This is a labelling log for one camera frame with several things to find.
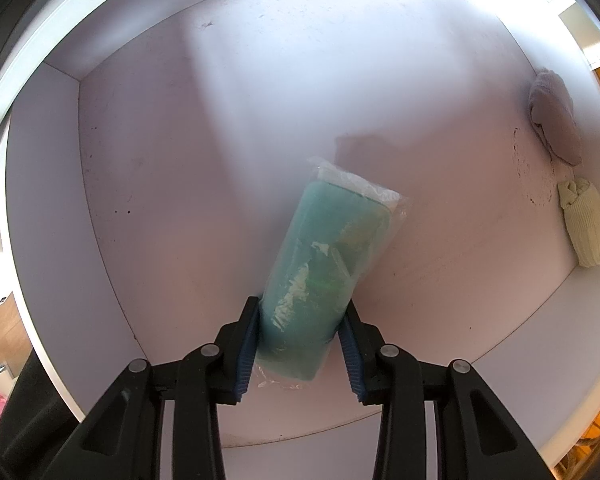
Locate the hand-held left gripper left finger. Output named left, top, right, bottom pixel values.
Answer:
left=47, top=296, right=261, bottom=480

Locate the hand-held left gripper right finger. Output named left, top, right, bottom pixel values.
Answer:
left=336, top=302, right=553, bottom=480

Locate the green packet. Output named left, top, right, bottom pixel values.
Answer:
left=250, top=156, right=412, bottom=392

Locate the white drawer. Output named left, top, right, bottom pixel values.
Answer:
left=0, top=0, right=600, bottom=466

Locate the pale yellow sock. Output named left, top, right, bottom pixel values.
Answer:
left=557, top=177, right=600, bottom=268

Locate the lavender sock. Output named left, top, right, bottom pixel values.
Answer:
left=527, top=67, right=583, bottom=167

